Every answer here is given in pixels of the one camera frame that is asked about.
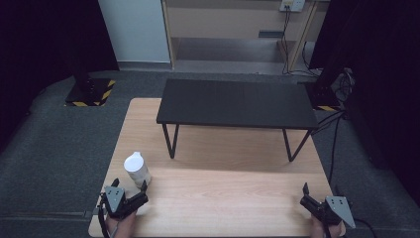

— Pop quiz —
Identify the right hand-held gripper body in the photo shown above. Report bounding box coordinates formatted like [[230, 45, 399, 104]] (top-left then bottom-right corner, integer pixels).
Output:
[[299, 194, 357, 230]]

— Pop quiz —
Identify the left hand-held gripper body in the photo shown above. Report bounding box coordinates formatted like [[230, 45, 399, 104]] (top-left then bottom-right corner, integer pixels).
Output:
[[99, 185, 150, 220]]

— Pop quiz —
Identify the white plastic bottle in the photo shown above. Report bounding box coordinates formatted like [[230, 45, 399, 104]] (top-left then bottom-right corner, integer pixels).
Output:
[[123, 151, 153, 189]]

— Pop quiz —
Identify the person's right hand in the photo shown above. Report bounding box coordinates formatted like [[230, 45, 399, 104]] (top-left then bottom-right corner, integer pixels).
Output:
[[309, 213, 347, 238]]

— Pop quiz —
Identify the person's left hand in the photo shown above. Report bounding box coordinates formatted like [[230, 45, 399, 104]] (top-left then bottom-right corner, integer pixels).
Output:
[[105, 209, 139, 238]]

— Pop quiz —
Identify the black stand with striped base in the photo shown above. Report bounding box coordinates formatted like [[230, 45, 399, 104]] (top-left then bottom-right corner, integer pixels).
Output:
[[304, 62, 348, 112], [64, 0, 117, 108]]

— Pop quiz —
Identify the black metal-legged riser shelf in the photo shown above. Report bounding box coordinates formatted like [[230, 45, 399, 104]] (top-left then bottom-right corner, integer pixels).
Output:
[[156, 77, 320, 164]]

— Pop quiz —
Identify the white panel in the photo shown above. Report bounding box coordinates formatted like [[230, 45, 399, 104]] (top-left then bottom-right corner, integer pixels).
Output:
[[97, 0, 172, 64]]

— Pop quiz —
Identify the left hand-held gripper cable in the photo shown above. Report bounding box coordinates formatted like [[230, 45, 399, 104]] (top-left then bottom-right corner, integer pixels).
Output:
[[97, 201, 112, 238]]

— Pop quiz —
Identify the hand-held gripper cable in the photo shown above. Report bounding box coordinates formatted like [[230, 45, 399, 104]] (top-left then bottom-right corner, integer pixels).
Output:
[[353, 217, 377, 238], [97, 201, 112, 238]]

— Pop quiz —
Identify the right hand-held gripper cable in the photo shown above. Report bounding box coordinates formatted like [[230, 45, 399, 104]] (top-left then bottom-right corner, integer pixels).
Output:
[[353, 217, 377, 238]]

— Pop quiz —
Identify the black floor cable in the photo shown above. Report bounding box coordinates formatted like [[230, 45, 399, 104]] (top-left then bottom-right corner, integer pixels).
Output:
[[310, 108, 348, 186]]

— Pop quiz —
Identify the black cable from socket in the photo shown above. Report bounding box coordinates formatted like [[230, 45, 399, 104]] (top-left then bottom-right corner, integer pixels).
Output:
[[280, 5, 323, 77]]

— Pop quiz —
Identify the white wall socket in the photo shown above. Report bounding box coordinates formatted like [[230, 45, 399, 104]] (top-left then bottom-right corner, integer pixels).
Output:
[[278, 0, 306, 14]]

